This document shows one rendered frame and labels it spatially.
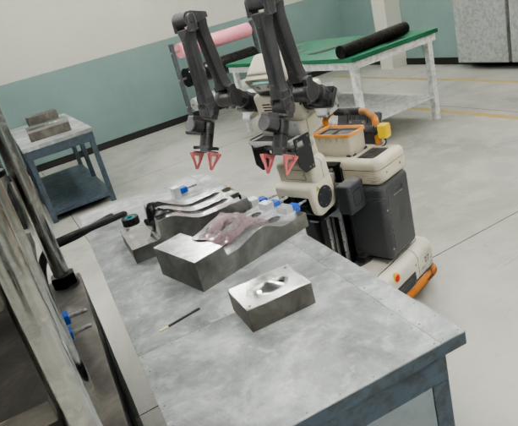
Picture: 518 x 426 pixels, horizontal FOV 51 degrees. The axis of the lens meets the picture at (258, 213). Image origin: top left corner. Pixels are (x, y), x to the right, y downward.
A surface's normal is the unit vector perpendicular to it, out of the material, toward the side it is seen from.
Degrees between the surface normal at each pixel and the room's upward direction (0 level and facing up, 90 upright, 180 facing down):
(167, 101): 90
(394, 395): 90
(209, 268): 90
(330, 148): 92
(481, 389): 0
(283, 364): 0
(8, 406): 0
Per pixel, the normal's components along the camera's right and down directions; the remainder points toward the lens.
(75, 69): 0.46, 0.23
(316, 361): -0.24, -0.90
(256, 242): 0.65, 0.14
